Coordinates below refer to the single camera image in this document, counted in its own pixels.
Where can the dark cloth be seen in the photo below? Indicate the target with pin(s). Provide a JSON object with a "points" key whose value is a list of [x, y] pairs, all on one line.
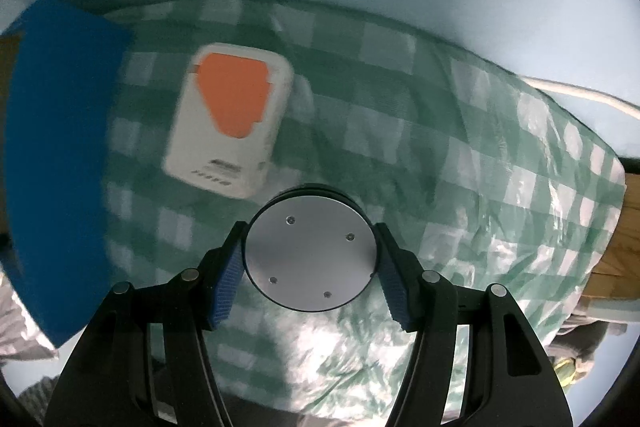
{"points": [[585, 337]]}

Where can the crinkled silver plastic sheet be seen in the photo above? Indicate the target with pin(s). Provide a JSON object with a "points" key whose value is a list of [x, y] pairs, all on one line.
{"points": [[20, 332]]}

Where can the grey white striped cloth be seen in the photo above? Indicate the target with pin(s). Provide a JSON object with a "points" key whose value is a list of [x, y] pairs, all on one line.
{"points": [[40, 394]]}

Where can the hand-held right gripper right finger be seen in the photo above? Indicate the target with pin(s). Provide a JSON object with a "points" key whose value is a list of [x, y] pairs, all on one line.
{"points": [[395, 292]]}

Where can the white orange power adapter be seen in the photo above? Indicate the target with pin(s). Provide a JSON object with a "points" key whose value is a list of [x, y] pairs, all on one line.
{"points": [[230, 92]]}

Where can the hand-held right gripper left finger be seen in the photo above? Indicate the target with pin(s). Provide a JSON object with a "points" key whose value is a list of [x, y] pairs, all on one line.
{"points": [[227, 287]]}

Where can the wooden board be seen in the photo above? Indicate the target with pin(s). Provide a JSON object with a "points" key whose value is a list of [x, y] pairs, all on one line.
{"points": [[625, 247]]}

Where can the blue cardboard box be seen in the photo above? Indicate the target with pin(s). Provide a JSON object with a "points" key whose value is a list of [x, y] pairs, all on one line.
{"points": [[55, 157]]}

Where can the silver metal disc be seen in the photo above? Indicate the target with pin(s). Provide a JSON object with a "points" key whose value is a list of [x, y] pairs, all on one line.
{"points": [[310, 252]]}

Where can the green checkered tablecloth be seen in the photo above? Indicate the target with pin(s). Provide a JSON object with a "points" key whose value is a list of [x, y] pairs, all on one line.
{"points": [[450, 157]]}

